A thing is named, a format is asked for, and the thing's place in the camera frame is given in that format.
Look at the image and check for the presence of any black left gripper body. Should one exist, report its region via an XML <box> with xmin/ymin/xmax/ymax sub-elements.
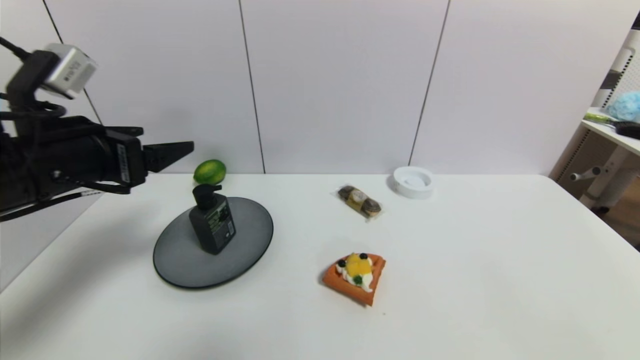
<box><xmin>53</xmin><ymin>127</ymin><xmax>148</xmax><ymax>189</ymax></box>

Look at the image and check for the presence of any dark gray pump bottle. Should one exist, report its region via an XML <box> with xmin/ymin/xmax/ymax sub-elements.
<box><xmin>188</xmin><ymin>183</ymin><xmax>237</xmax><ymax>256</ymax></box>

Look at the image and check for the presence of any gray round plate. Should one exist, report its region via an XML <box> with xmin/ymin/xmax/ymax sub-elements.
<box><xmin>152</xmin><ymin>196</ymin><xmax>275</xmax><ymax>290</ymax></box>

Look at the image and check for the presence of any green toy lime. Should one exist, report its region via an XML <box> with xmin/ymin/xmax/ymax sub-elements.
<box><xmin>193</xmin><ymin>159</ymin><xmax>227</xmax><ymax>186</ymax></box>

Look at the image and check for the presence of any wrapped chocolate cookie snack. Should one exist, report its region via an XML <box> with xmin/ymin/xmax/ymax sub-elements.
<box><xmin>333</xmin><ymin>184</ymin><xmax>385</xmax><ymax>222</ymax></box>

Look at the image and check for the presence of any orange toy waffle with fruit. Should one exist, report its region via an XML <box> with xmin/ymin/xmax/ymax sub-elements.
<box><xmin>322</xmin><ymin>252</ymin><xmax>387</xmax><ymax>307</ymax></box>

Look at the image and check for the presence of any white round shallow container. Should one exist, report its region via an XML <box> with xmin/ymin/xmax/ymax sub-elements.
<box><xmin>391</xmin><ymin>166</ymin><xmax>435</xmax><ymax>200</ymax></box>

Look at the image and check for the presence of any green item on desk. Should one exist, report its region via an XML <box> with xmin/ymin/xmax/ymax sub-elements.
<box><xmin>583</xmin><ymin>112</ymin><xmax>619</xmax><ymax>126</ymax></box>

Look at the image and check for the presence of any white side shelf cart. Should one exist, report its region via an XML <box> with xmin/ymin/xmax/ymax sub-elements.
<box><xmin>550</xmin><ymin>107</ymin><xmax>640</xmax><ymax>213</ymax></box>

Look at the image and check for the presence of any white pegboard panel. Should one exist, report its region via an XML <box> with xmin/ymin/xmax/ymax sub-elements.
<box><xmin>592</xmin><ymin>30</ymin><xmax>640</xmax><ymax>115</ymax></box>

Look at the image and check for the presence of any light blue fluffy item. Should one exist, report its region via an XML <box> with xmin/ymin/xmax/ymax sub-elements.
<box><xmin>606</xmin><ymin>90</ymin><xmax>640</xmax><ymax>124</ymax></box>

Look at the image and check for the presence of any black item on desk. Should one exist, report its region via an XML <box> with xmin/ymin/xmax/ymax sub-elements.
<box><xmin>614</xmin><ymin>121</ymin><xmax>640</xmax><ymax>140</ymax></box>

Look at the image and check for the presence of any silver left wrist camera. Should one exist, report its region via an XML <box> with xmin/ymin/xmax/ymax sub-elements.
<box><xmin>42</xmin><ymin>43</ymin><xmax>99</xmax><ymax>100</ymax></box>

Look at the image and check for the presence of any black camera cable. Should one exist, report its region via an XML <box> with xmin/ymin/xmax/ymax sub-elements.
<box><xmin>0</xmin><ymin>36</ymin><xmax>103</xmax><ymax>223</ymax></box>

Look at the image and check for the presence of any white desk crank handle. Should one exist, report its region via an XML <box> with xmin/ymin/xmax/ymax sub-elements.
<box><xmin>570</xmin><ymin>166</ymin><xmax>602</xmax><ymax>182</ymax></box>

